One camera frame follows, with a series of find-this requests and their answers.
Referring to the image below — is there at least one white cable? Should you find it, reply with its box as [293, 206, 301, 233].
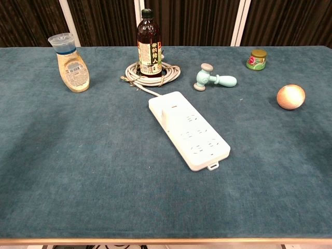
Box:
[120, 48, 182, 97]

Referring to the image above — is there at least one green jar gold lid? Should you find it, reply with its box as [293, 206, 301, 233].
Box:
[245, 49, 268, 71]

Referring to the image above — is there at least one teal toy hammer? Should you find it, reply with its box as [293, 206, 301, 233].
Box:
[192, 63, 238, 92]

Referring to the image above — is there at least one peach round ball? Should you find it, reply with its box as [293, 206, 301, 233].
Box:
[276, 84, 306, 110]

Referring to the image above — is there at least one teal tablecloth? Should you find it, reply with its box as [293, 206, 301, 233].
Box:
[0, 46, 332, 241]

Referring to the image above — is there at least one inverted beige sauce bottle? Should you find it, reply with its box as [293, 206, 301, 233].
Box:
[47, 32, 91, 93]

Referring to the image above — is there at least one white power strip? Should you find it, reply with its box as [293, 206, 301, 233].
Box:
[148, 91, 231, 172]

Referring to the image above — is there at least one dark vinegar bottle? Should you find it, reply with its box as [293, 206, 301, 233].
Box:
[136, 8, 163, 78]

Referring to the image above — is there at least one white plastic device casing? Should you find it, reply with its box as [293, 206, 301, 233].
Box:
[160, 102, 182, 126]

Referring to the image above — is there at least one white partition frame post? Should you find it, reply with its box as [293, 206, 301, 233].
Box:
[133, 0, 145, 48]
[58, 0, 81, 48]
[230, 0, 252, 47]

